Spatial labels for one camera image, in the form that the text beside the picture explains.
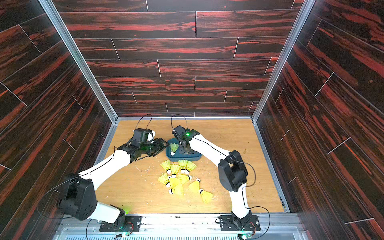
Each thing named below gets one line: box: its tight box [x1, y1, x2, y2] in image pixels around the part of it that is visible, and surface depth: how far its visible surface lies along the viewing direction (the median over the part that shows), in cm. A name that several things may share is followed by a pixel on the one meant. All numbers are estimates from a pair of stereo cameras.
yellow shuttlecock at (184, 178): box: [177, 174, 193, 184], surface depth 88 cm
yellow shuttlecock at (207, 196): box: [199, 188, 213, 204], surface depth 84 cm
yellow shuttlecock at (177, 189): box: [168, 184, 184, 195], surface depth 84 cm
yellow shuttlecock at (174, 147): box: [170, 143, 179, 156], surface depth 101 cm
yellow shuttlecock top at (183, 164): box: [178, 159, 190, 174], surface depth 93 cm
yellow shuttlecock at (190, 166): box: [185, 160, 197, 175], surface depth 93 cm
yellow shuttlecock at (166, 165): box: [160, 160, 172, 174], surface depth 93 cm
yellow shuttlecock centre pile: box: [169, 173, 182, 188], surface depth 86 cm
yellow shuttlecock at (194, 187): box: [188, 178, 201, 194], surface depth 86 cm
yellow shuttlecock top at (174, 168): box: [170, 164, 180, 178], surface depth 92 cm
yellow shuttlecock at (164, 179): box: [157, 173, 171, 188], surface depth 87 cm
